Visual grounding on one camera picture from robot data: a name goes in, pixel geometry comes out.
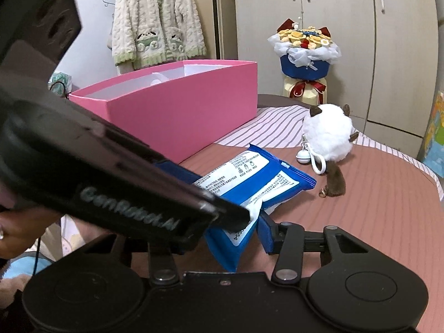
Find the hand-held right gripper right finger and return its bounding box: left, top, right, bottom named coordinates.
left=257, top=211, right=370, bottom=285

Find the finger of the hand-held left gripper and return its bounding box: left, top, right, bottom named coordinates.
left=104, top=125, right=216, bottom=198
left=187, top=194, right=251, bottom=232

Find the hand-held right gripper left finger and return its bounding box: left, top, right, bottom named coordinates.
left=85, top=234, right=181, bottom=285

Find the blue white tissue packet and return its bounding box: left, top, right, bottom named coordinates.
left=204, top=208, right=264, bottom=273

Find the blue wet wipes packet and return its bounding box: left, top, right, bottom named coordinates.
left=192, top=144, right=317, bottom=213

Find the pink cardboard box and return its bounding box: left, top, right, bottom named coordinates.
left=68, top=60, right=258, bottom=164

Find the person's left hand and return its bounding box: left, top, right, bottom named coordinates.
left=0, top=209, right=68, bottom=261

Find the pale printed cloth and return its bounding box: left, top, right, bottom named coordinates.
left=60, top=215, right=105, bottom=261

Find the pale green patterned bag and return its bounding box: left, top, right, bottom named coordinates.
left=49, top=71, right=72, bottom=99

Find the white striped bed cover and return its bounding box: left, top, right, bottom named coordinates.
left=213, top=106, right=444, bottom=202

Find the light blue cloth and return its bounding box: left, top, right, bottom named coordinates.
left=0, top=258, right=52, bottom=287

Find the cream knitted cardigan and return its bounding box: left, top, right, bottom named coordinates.
left=106, top=0, right=207, bottom=75

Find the flower bouquet in blue wrap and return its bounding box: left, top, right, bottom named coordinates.
left=268, top=18, right=342, bottom=103

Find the colourful paper gift bag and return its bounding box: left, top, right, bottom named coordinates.
left=418, top=90, right=444, bottom=177

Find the beige wardrobe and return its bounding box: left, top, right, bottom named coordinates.
left=233, top=0, right=444, bottom=160

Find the white plush cat keychain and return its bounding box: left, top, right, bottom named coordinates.
left=295, top=104, right=359, bottom=198

